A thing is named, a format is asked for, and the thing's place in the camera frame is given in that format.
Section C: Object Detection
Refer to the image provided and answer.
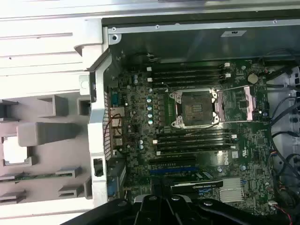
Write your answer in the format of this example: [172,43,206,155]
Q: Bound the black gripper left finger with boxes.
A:
[62,179,165,225]

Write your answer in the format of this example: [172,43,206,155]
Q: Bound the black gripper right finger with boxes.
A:
[162,180,293,225]

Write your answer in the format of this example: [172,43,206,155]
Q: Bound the CPU socket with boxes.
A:
[168,88,222,129]

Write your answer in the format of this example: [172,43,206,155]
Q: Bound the silver chipset heatsink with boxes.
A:
[219,177,242,203]

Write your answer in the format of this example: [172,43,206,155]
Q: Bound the black graphics card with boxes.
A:
[170,179,225,195]

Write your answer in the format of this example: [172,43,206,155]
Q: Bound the blue expansion slot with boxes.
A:
[150,167,200,175]

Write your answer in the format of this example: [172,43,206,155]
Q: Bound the RAM slot white clips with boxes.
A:
[147,74,232,83]
[146,63,232,72]
[152,135,237,144]
[156,145,236,156]

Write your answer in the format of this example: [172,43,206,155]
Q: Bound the black expansion slot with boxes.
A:
[149,156,197,167]

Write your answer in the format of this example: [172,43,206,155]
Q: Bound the RAM slot black clips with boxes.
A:
[157,140,232,150]
[156,130,232,138]
[150,70,227,77]
[151,81,223,89]

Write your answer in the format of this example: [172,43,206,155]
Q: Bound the green motherboard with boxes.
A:
[110,58,277,211]

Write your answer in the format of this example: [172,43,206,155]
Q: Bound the black silver PC case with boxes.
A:
[78,16,300,225]

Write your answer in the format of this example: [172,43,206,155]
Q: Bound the green RAM stick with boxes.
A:
[0,172,82,182]

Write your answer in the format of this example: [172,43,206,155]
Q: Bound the grey parts rack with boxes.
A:
[0,92,93,204]

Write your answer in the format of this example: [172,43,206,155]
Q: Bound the metal socket cover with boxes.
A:
[217,85,257,122]

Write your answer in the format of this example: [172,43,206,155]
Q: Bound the silver drive cage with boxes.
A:
[264,65,300,165]

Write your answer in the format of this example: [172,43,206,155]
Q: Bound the wire locking lever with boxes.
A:
[163,81,220,92]
[161,121,223,131]

